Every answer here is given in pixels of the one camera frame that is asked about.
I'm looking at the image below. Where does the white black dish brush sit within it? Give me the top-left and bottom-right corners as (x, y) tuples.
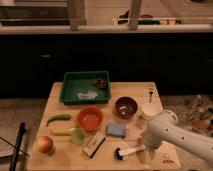
(114, 145), (146, 160)

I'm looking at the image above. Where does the dark brown bowl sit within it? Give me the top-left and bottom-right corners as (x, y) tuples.
(115, 97), (138, 119)

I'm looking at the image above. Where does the blue sponge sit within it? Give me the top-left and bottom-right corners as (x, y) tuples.
(106, 123), (126, 138)

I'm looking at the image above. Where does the green yellow scoop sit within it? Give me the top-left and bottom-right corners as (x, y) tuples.
(51, 128), (86, 145)

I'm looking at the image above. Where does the white cup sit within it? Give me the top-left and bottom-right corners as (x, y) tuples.
(142, 103), (162, 120)

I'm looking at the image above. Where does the wooden post left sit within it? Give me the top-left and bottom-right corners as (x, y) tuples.
(66, 0), (87, 31)

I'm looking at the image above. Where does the wooden post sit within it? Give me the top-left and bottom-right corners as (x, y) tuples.
(66, 0), (87, 31)
(128, 0), (143, 30)

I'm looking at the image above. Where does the pine cone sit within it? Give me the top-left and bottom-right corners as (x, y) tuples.
(94, 78), (107, 89)

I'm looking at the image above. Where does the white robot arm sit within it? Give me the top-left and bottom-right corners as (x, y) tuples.
(143, 110), (213, 165)

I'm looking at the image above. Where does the green chili pepper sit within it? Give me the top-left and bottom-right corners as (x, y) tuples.
(46, 114), (71, 127)

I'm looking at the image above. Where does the black pole stand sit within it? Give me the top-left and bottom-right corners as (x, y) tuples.
(9, 122), (26, 171)

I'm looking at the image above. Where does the wooden block eraser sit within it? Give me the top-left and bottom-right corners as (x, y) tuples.
(83, 132), (105, 158)

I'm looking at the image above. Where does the green plastic tray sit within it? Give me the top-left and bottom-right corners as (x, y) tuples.
(60, 71), (111, 105)

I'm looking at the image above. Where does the small dark tool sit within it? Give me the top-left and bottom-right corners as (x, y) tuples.
(148, 87), (154, 103)

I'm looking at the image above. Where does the red bowl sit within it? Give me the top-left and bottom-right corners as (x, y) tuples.
(76, 106), (103, 131)

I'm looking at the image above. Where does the red apple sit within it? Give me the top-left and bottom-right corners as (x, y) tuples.
(36, 136), (53, 154)

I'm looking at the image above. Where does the wooden post right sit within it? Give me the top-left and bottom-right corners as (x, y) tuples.
(128, 0), (143, 30)

